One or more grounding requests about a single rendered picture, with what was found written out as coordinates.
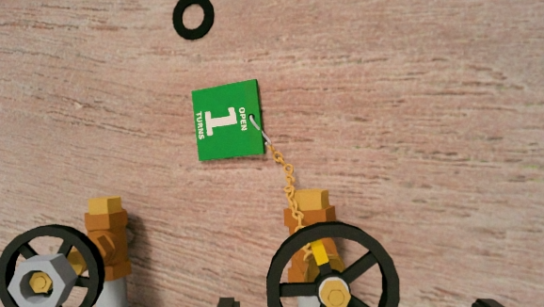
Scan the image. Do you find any black rubber o-ring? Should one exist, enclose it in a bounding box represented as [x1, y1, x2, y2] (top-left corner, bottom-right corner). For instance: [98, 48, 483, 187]
[172, 0, 215, 40]

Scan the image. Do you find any green tag with gold chain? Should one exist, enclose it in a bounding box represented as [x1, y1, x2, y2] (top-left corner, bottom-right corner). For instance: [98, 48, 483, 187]
[191, 79, 306, 232]

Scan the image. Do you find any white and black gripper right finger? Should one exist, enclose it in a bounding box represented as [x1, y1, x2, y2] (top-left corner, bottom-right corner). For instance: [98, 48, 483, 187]
[471, 299, 505, 307]

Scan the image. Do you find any grey hex nut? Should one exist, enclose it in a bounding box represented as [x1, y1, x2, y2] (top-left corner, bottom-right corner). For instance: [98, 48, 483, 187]
[8, 253, 78, 307]

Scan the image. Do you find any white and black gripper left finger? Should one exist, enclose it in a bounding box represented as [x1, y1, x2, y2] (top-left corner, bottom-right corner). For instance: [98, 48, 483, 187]
[217, 297, 240, 307]

